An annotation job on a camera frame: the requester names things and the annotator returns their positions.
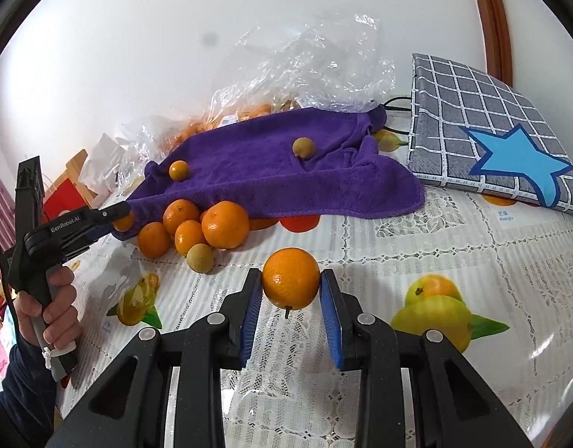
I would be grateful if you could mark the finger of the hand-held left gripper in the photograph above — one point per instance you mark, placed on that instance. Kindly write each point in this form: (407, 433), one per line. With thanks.
(111, 212)
(92, 239)

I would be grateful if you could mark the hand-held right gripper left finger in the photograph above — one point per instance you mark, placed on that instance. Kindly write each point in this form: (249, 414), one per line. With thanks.
(251, 317)

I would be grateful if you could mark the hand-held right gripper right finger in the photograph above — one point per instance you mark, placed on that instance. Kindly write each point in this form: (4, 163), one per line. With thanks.
(331, 322)

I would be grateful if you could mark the small orange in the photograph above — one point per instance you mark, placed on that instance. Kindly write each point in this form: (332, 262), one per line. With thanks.
(178, 170)
(124, 222)

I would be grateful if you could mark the orange with stem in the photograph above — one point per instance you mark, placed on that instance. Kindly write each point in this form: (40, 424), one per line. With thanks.
(291, 279)

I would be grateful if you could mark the brown longan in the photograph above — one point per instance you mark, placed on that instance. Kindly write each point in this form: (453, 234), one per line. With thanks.
(304, 148)
(200, 258)

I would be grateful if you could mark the large orange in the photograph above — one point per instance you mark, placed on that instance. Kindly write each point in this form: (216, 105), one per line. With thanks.
(225, 224)

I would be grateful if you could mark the person's left forearm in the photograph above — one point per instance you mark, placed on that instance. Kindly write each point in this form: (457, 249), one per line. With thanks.
(25, 382)

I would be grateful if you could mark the person's left hand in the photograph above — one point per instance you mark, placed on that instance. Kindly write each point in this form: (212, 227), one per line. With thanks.
(62, 317)

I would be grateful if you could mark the red box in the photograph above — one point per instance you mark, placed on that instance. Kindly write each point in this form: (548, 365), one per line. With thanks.
(64, 198)

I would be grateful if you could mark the white plastic bag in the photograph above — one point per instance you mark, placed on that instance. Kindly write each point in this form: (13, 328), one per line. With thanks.
(104, 156)

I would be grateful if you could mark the bag of small oranges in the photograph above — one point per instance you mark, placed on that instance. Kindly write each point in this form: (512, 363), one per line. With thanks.
(193, 130)

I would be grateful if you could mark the purple towel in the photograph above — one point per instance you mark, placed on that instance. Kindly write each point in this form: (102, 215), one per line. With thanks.
(268, 172)

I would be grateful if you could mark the grey checkered star cushion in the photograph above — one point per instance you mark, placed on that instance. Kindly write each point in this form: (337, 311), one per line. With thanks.
(473, 116)

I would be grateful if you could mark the clear plastic bag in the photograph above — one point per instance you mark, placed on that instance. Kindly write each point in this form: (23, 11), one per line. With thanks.
(314, 65)

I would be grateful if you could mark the wooden door frame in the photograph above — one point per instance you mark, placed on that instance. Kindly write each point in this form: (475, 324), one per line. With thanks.
(494, 18)

